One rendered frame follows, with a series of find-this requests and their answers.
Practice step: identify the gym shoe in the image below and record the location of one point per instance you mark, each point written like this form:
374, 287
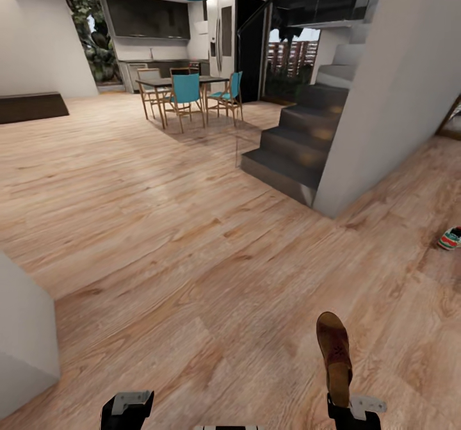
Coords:
451, 239

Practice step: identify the fixed window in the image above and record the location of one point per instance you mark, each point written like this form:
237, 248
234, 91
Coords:
93, 31

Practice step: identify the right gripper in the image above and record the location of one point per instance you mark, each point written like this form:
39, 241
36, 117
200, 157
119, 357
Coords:
344, 419

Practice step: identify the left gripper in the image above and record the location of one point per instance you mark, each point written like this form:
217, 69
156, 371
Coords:
131, 419

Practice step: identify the oven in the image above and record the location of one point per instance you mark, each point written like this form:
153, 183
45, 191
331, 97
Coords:
195, 67

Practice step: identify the stairs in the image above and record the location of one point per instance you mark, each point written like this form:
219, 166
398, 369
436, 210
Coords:
296, 60

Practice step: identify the dishwasher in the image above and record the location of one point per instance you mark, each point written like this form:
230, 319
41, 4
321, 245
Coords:
132, 68

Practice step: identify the sandal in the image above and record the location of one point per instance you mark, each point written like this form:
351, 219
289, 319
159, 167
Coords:
334, 344

